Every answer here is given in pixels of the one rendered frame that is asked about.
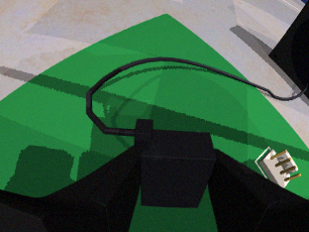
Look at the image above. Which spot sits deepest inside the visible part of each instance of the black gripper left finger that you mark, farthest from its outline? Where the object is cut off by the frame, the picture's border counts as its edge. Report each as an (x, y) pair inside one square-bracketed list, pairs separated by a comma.
[(102, 201)]

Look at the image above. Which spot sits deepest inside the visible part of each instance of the black cooling fan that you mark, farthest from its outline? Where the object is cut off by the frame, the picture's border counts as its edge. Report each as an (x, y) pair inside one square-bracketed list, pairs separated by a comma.
[(292, 52)]

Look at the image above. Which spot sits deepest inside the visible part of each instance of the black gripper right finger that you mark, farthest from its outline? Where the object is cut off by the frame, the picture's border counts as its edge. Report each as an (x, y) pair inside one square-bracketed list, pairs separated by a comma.
[(245, 201)]

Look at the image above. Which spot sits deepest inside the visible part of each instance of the black fan cable with plug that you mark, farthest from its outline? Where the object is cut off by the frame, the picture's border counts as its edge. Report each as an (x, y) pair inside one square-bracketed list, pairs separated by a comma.
[(176, 165)]

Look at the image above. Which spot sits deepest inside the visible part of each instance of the green circuit board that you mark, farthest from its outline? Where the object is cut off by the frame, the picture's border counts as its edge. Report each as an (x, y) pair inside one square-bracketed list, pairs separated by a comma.
[(48, 142)]

